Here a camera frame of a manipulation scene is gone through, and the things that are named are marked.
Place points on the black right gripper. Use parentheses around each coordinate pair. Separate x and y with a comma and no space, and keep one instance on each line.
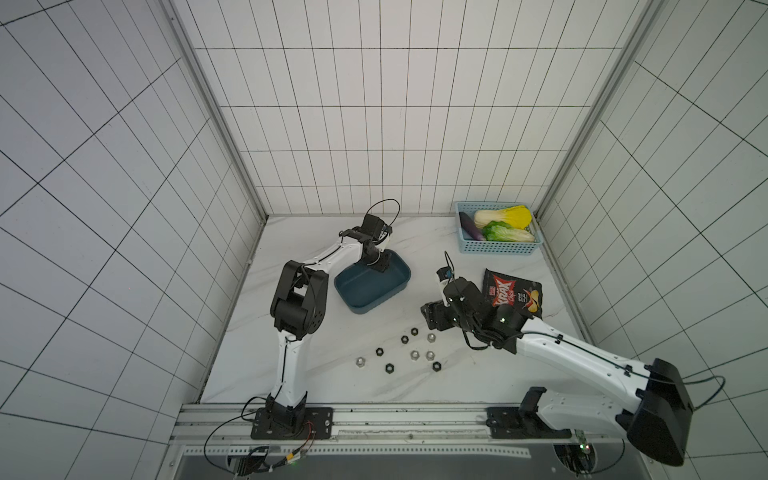
(438,314)

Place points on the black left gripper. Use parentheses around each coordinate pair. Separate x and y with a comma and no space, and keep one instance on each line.
(383,263)

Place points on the dark teal storage box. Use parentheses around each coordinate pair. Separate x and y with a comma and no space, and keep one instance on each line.
(363,289)

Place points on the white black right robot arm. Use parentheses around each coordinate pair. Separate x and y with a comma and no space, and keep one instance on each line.
(647,405)

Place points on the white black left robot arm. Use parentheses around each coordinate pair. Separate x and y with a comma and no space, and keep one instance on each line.
(299,305)

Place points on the black red chips bag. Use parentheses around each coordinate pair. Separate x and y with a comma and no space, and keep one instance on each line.
(523,295)

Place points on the purple eggplant toy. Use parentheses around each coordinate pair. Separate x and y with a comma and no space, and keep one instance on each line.
(469,227)

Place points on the green lettuce toy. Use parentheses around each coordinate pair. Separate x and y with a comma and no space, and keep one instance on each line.
(499,231)

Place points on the light blue perforated basket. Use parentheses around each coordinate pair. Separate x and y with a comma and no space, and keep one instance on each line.
(467,243)

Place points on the yellow napa cabbage toy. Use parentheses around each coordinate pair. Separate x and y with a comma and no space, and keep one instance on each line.
(518,216)

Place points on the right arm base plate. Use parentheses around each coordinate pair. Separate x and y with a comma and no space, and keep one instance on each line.
(522,422)

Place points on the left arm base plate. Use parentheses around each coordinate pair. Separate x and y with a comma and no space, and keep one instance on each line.
(281,424)

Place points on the aluminium mounting rail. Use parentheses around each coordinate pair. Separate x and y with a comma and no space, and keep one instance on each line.
(212,430)

